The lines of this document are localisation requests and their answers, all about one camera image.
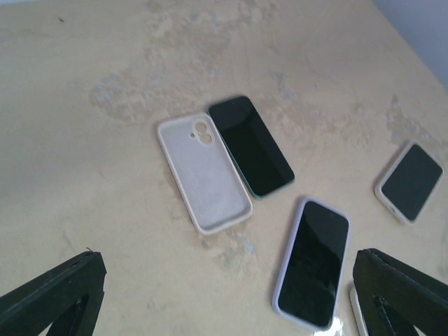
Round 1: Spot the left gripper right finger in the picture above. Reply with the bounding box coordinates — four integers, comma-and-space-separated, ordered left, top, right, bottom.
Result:
353, 248, 447, 335

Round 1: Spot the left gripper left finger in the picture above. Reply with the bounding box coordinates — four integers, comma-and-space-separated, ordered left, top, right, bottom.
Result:
1, 251, 106, 335

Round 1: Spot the white phone case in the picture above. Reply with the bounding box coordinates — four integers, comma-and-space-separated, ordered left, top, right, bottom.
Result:
157, 113, 253, 235

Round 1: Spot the blue phone black screen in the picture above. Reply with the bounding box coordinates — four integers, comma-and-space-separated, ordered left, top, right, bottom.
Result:
208, 95, 295, 197

